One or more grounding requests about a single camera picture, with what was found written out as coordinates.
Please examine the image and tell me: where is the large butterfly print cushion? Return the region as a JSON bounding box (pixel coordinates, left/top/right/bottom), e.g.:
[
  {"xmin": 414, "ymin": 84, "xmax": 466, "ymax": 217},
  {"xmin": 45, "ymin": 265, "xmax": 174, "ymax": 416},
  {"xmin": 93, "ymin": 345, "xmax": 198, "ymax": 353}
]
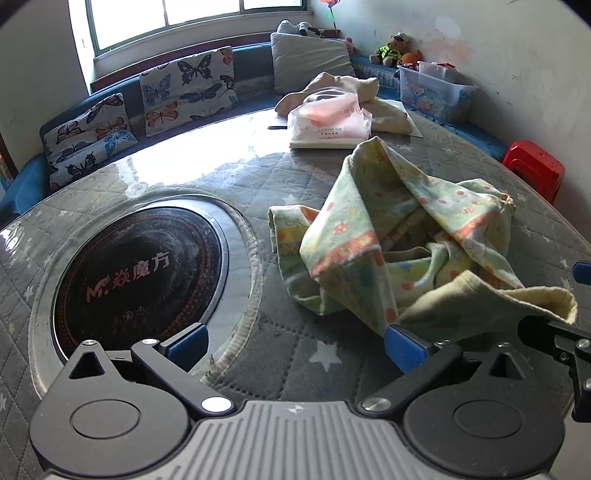
[{"xmin": 139, "ymin": 46, "xmax": 239, "ymax": 138}]

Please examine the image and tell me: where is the small butterfly print cushion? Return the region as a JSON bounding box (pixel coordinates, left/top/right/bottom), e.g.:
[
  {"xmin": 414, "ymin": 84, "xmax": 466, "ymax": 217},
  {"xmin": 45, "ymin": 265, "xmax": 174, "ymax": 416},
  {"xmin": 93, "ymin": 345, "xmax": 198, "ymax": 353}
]
[{"xmin": 44, "ymin": 93, "xmax": 139, "ymax": 192}]

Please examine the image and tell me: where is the window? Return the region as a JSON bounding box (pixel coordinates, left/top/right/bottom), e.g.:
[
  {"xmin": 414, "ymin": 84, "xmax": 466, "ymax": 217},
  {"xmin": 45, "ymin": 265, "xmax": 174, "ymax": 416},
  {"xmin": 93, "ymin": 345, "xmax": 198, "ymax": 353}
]
[{"xmin": 68, "ymin": 0, "xmax": 308, "ymax": 58}]

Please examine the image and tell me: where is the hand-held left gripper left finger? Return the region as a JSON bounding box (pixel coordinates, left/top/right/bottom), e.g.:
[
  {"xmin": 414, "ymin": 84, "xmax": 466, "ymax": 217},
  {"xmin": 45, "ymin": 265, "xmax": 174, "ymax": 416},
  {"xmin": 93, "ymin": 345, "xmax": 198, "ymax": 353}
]
[{"xmin": 68, "ymin": 323, "xmax": 234, "ymax": 414}]

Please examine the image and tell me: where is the red plastic stool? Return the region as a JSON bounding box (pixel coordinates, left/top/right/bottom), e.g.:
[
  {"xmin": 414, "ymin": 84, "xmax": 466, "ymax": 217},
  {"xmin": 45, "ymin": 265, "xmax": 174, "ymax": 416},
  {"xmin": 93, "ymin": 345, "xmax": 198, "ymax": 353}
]
[{"xmin": 502, "ymin": 141, "xmax": 566, "ymax": 204}]

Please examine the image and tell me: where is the beige crumpled cloth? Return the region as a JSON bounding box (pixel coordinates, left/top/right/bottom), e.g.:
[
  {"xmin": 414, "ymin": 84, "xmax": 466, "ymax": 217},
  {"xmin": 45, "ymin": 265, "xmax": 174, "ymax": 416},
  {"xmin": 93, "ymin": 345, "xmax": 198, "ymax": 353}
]
[{"xmin": 276, "ymin": 72, "xmax": 413, "ymax": 136}]

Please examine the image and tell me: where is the blue sofa bench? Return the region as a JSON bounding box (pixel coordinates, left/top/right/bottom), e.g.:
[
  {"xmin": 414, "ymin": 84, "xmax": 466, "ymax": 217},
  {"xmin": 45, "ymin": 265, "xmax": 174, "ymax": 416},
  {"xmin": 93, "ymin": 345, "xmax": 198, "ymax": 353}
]
[{"xmin": 0, "ymin": 41, "xmax": 509, "ymax": 217}]

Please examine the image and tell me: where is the green patterned children's garment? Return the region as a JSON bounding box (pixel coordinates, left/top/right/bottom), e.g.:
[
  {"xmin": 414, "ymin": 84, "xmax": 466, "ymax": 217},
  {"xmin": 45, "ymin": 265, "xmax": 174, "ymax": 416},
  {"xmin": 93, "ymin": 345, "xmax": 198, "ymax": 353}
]
[{"xmin": 269, "ymin": 137, "xmax": 579, "ymax": 340}]

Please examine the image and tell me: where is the round black induction cooktop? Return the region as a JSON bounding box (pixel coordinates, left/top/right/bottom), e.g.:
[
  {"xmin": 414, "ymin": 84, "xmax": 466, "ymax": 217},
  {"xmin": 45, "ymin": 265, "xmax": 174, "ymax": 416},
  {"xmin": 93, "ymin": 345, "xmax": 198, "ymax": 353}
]
[{"xmin": 50, "ymin": 205, "xmax": 230, "ymax": 367}]

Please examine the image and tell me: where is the clear plastic storage box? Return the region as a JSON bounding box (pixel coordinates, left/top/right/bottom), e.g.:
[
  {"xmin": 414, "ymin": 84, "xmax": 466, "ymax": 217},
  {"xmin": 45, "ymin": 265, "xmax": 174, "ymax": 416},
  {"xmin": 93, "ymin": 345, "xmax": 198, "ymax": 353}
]
[{"xmin": 397, "ymin": 62, "xmax": 479, "ymax": 123}]

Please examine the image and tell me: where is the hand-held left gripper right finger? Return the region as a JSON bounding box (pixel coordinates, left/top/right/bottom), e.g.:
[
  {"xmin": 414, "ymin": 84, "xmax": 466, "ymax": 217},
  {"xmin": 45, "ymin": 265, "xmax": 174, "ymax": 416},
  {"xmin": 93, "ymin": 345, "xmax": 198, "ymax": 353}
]
[{"xmin": 358, "ymin": 324, "xmax": 525, "ymax": 414}]

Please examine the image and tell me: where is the pink clothing in plastic bag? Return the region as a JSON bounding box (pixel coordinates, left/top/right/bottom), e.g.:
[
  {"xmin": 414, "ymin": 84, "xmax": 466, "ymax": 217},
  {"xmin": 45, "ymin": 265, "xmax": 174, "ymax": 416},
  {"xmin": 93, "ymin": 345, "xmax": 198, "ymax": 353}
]
[{"xmin": 287, "ymin": 90, "xmax": 374, "ymax": 150}]

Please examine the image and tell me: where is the grey pillow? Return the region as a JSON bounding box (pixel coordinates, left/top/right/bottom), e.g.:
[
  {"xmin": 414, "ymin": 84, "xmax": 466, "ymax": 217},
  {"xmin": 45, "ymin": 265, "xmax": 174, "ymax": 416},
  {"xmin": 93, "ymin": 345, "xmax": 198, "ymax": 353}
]
[{"xmin": 270, "ymin": 32, "xmax": 358, "ymax": 95}]

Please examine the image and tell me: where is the colourful pinwheel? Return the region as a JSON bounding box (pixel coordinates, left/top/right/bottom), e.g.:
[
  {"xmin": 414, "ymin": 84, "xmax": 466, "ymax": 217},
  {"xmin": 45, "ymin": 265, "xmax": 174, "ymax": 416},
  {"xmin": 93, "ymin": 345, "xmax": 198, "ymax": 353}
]
[{"xmin": 320, "ymin": 0, "xmax": 345, "ymax": 38}]

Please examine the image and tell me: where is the teddy bear in green vest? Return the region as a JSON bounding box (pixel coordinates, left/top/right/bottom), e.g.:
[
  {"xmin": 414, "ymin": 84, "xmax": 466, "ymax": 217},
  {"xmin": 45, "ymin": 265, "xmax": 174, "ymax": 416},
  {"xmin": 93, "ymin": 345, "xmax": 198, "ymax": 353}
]
[{"xmin": 369, "ymin": 32, "xmax": 411, "ymax": 65}]

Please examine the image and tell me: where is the grey quilted table cover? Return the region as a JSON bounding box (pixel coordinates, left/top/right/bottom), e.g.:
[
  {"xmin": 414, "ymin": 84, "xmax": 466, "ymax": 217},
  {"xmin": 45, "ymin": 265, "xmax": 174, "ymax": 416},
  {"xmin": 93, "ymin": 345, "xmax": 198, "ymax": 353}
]
[{"xmin": 0, "ymin": 104, "xmax": 591, "ymax": 480}]

